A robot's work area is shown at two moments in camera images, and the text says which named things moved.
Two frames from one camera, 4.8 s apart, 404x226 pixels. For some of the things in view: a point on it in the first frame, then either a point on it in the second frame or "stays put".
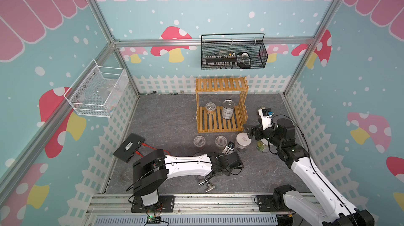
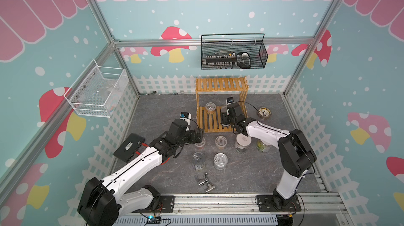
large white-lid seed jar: [242, 142] stays put
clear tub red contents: [199, 141] stays put
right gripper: [253, 127] → [223, 118]
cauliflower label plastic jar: [262, 145] stays put
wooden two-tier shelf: [221, 104] stays put
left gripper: [227, 172] → [193, 139]
